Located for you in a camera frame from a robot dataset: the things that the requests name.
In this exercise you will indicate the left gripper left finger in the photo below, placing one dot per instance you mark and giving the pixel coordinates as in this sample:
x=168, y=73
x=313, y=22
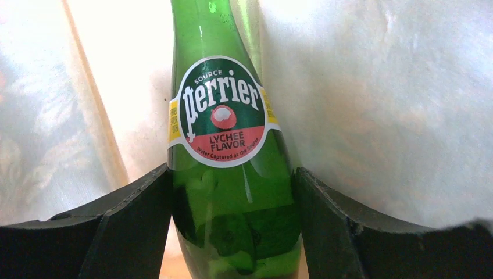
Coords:
x=119, y=235

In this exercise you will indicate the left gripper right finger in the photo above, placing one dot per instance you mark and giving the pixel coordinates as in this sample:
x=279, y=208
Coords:
x=346, y=239

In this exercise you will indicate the green bottle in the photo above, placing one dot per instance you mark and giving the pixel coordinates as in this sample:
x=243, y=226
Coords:
x=233, y=202

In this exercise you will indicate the beige canvas tote bag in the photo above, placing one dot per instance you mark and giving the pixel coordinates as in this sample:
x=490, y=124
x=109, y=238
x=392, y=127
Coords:
x=386, y=102

